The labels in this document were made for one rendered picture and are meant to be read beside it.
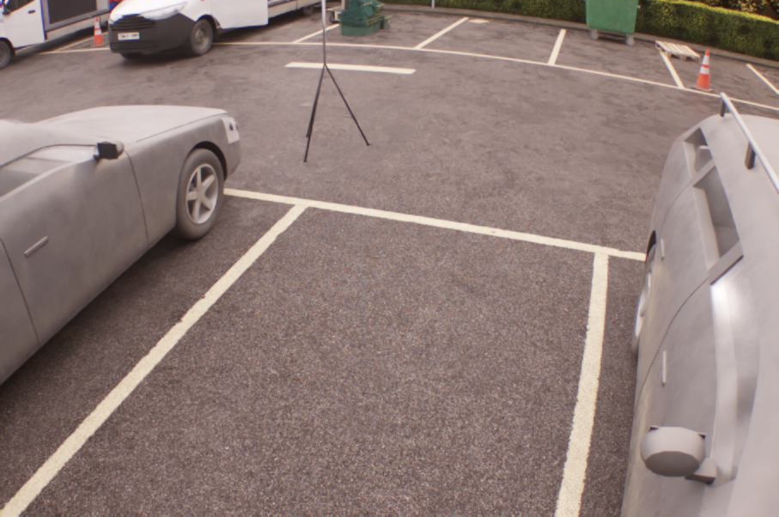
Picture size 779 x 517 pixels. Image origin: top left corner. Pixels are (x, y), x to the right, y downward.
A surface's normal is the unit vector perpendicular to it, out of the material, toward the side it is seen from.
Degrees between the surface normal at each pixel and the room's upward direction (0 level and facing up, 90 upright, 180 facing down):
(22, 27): 93
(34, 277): 84
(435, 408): 0
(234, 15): 93
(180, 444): 0
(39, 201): 64
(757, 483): 31
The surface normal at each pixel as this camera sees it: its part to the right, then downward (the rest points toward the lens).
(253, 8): 0.07, 0.48
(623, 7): -0.28, 0.52
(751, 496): -0.51, -0.66
